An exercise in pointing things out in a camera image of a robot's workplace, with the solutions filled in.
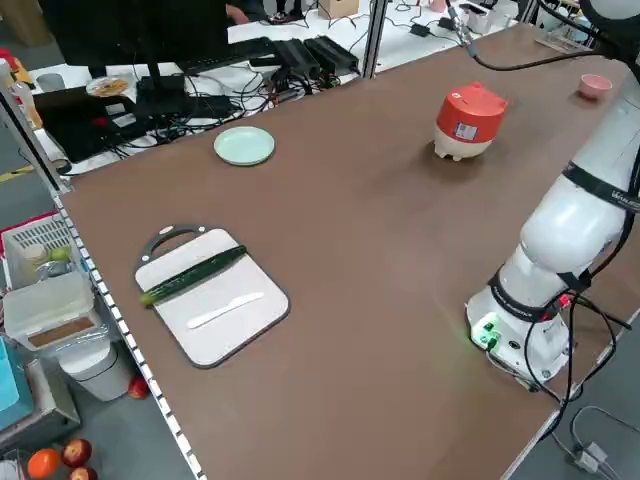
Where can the pink bowl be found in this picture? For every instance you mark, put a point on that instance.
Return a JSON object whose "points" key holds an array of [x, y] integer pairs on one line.
{"points": [[595, 86]]}

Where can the clear plastic storage container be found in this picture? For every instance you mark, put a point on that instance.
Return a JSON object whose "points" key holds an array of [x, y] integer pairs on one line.
{"points": [[50, 305]]}

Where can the large cardboard box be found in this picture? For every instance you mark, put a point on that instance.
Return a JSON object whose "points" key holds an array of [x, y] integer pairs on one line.
{"points": [[25, 20]]}

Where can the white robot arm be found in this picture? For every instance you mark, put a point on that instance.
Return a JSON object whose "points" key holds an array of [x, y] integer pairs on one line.
{"points": [[565, 230]]}

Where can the black power supply box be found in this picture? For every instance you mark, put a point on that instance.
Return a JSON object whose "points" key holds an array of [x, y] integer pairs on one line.
{"points": [[296, 55], [331, 52]]}

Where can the grey cup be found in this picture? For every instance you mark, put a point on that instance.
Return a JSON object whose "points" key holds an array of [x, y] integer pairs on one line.
{"points": [[50, 82]]}

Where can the aluminium frame post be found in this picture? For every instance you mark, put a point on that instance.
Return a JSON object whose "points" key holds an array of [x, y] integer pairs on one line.
{"points": [[374, 40], [35, 151]]}

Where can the small cardboard box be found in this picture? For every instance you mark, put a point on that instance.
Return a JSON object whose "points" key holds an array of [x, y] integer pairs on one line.
{"points": [[340, 6]]}

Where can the grey metal crate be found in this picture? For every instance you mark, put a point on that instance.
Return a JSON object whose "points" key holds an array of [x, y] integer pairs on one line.
{"points": [[45, 415]]}

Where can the black desktop device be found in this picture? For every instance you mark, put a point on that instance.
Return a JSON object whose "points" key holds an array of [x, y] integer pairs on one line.
{"points": [[160, 85]]}

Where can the black power adapter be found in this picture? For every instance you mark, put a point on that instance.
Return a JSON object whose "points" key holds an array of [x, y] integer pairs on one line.
{"points": [[445, 22], [421, 29]]}

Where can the black keyboard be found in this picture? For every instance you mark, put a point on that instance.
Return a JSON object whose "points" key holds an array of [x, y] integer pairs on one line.
{"points": [[220, 57]]}

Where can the green cucumber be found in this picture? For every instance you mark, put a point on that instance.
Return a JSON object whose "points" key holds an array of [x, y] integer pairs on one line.
{"points": [[200, 272]]}

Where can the blue box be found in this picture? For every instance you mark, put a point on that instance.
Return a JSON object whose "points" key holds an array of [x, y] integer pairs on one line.
{"points": [[6, 380]]}

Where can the plate with food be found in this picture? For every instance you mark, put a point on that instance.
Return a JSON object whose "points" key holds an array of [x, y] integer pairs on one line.
{"points": [[106, 86]]}

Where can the white cutting board black rim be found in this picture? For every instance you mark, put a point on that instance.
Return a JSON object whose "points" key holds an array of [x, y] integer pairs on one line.
{"points": [[225, 325]]}

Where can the red apple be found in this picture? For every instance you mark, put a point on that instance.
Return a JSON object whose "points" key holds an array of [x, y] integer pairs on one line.
{"points": [[138, 387], [76, 452], [82, 474]]}

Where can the black laptop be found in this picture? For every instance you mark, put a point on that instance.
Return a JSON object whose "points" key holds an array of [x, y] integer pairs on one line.
{"points": [[85, 125]]}

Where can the pale green plate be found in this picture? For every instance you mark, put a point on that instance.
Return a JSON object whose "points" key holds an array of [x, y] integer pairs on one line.
{"points": [[244, 145]]}

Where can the white plastic knife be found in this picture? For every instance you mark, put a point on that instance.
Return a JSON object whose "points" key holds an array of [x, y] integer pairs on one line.
{"points": [[225, 310]]}

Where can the white plastic basket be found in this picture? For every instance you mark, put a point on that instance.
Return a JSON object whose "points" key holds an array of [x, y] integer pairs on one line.
{"points": [[35, 240]]}

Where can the orange fruit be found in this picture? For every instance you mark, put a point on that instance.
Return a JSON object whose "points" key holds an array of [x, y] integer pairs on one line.
{"points": [[43, 462]]}

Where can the orange rice cooker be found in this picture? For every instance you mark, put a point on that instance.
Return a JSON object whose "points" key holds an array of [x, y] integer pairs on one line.
{"points": [[467, 120]]}

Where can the white box appliance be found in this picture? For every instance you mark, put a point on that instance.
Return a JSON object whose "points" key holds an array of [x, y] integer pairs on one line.
{"points": [[482, 17]]}

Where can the white trash bin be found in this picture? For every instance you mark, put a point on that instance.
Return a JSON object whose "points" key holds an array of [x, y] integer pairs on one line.
{"points": [[95, 370]]}

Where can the slotted table edge rail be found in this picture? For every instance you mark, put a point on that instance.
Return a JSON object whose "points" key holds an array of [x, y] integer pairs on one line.
{"points": [[128, 335]]}

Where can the black computer monitor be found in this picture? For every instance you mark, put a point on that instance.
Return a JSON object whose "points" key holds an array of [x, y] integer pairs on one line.
{"points": [[125, 30]]}

